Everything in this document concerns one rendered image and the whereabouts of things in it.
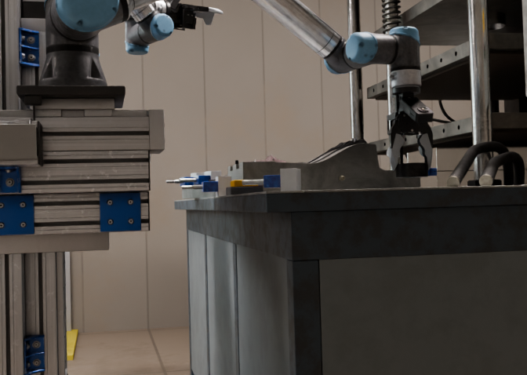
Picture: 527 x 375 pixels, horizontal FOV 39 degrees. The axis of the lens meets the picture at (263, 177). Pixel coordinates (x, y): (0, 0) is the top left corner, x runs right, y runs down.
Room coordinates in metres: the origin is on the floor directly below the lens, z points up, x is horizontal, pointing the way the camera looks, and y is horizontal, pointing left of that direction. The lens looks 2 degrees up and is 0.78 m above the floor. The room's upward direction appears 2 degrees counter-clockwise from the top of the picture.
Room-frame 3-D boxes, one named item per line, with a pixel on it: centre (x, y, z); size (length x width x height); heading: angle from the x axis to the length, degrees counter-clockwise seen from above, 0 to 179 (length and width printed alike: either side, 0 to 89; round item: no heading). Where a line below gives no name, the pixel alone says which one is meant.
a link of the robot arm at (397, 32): (1.88, -0.37, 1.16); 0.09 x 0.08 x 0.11; 115
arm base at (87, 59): (1.66, 0.42, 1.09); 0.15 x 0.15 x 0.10
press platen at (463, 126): (2.90, -0.96, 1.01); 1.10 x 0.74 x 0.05; 12
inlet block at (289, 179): (1.67, -0.02, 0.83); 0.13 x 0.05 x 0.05; 74
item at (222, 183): (2.00, 0.16, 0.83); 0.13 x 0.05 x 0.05; 102
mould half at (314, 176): (2.13, -0.16, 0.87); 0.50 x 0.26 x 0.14; 102
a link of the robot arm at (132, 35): (2.40, 0.39, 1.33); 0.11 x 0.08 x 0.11; 38
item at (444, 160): (2.83, -0.84, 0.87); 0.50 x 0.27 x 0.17; 102
